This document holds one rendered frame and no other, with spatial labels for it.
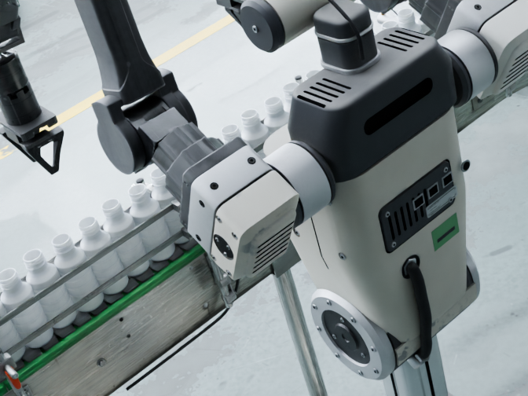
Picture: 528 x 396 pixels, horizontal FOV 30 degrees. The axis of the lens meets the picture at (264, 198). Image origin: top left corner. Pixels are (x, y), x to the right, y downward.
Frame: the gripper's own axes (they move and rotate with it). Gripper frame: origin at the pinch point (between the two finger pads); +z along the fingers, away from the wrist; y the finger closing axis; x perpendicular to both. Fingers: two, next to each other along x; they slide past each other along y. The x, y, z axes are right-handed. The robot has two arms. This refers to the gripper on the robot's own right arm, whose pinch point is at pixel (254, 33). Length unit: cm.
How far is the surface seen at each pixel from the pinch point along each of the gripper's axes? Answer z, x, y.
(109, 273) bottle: 35, 40, 11
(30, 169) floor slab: 144, -24, 246
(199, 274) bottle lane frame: 46, 23, 8
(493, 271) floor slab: 141, -86, 32
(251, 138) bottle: 28.4, -0.7, 12.6
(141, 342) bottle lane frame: 52, 40, 8
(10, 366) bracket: 32, 66, 2
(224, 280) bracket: 46, 21, 2
